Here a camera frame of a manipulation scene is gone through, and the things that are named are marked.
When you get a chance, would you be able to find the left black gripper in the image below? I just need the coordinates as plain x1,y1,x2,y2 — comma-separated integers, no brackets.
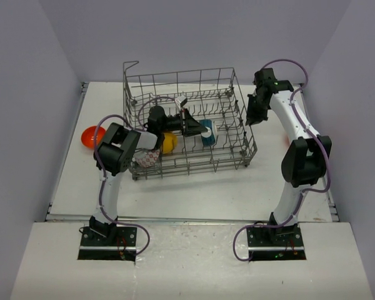
159,108,206,138

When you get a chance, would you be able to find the teal white bowl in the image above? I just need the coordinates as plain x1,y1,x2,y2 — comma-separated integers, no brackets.
199,119,218,147

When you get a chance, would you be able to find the orange white bowl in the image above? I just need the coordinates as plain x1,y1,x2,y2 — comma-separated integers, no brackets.
81,126,106,149

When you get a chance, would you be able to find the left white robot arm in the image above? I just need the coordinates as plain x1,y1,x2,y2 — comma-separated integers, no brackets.
89,106,213,246

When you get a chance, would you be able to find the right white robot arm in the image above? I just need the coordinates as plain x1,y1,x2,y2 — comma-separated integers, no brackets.
246,68,332,246

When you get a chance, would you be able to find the yellow bowl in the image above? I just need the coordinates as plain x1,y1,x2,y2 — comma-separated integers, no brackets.
161,132,178,154

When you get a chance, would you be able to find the red patterned white bowl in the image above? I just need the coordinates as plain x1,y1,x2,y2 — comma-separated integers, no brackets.
134,149,161,168

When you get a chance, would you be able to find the grey wire dish rack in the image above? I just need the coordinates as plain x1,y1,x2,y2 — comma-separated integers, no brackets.
122,61,258,180

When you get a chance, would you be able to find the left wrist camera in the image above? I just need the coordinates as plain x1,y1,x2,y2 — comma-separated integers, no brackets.
174,95,188,110

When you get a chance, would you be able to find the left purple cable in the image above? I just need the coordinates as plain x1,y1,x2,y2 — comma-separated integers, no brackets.
93,96,178,256

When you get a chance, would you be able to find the purple cable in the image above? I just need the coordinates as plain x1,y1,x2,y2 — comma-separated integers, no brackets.
232,58,332,262
93,96,178,256

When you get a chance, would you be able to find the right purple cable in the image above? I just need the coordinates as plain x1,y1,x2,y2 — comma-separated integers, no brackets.
232,58,332,262

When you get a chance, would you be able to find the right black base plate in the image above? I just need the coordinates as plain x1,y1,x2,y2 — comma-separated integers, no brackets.
246,225,304,248

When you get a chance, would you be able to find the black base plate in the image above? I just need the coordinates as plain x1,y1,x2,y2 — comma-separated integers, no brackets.
246,225,304,248
79,226,137,251

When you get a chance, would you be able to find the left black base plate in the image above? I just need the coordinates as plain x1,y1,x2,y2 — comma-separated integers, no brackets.
79,226,137,251

